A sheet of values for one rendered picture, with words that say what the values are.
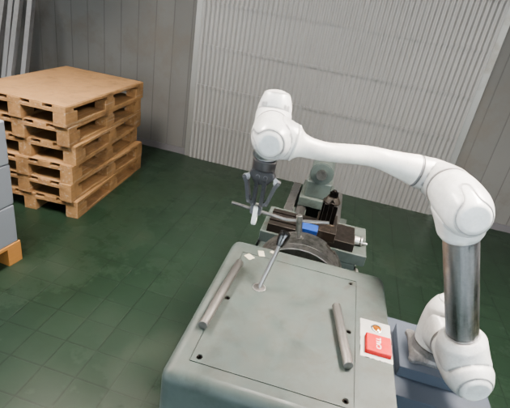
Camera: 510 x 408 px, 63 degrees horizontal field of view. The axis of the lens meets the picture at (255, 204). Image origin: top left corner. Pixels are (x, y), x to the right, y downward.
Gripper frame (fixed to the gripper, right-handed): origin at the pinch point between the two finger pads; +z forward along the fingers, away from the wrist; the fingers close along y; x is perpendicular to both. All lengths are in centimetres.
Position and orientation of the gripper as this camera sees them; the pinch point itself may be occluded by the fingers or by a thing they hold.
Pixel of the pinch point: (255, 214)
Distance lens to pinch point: 141.0
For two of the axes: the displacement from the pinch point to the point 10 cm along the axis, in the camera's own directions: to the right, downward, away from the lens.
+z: -1.6, 8.8, 4.4
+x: -2.2, 4.0, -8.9
